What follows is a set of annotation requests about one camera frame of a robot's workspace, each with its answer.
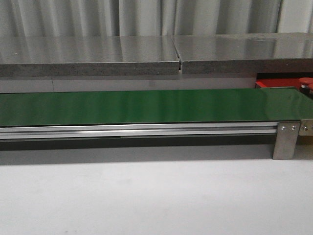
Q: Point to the red mushroom push button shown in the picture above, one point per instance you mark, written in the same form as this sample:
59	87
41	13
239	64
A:
304	84

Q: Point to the left grey stone slab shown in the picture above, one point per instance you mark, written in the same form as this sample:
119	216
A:
87	56

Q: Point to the grey stone slab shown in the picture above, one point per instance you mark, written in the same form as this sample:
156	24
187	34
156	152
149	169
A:
87	56
246	53

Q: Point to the red plastic tray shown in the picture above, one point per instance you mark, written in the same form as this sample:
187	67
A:
280	80

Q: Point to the right grey stone slab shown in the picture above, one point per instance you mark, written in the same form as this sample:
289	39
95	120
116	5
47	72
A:
246	53

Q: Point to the green conveyor belt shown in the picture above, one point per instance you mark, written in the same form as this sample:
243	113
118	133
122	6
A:
163	106

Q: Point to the grey pleated curtain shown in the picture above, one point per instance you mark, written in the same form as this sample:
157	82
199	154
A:
153	17

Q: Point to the aluminium conveyor side rail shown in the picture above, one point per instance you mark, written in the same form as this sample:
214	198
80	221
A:
136	130

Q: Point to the steel conveyor support bracket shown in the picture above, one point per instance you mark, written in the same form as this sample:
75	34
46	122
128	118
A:
286	138

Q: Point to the steel conveyor end bracket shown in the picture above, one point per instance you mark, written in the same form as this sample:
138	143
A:
306	127

